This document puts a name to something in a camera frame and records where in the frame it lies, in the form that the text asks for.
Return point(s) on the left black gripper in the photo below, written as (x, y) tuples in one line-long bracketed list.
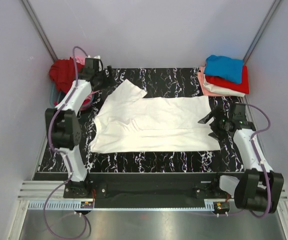
[(103, 78)]

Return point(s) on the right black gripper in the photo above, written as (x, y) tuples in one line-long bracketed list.
[(215, 124)]

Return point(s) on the white t shirt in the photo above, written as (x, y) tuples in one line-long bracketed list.
[(128, 121)]

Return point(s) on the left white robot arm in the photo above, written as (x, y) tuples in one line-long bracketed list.
[(64, 132)]

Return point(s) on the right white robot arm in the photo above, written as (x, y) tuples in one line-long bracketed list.
[(259, 188)]

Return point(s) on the light pink crumpled shirt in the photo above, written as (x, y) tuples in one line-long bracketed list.
[(79, 62)]

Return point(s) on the magenta crumpled shirt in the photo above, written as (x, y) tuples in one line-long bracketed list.
[(86, 104)]

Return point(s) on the folded cream t shirt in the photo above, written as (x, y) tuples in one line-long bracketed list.
[(228, 92)]

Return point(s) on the dark red crumpled shirt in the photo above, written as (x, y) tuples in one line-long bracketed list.
[(62, 73)]

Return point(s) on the folded red t shirt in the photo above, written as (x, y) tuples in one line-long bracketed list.
[(242, 87)]

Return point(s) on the folded salmon pink t shirt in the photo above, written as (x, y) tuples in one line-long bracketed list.
[(208, 89)]

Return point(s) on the blue plastic laundry basket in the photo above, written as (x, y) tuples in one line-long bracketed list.
[(53, 93)]

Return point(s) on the folded blue t shirt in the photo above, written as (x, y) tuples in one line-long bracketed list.
[(224, 67)]

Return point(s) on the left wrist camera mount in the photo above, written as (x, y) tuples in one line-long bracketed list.
[(94, 63)]

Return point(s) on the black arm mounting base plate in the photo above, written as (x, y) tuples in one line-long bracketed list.
[(178, 191)]

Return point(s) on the white slotted cable duct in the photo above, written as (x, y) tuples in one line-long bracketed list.
[(59, 205)]

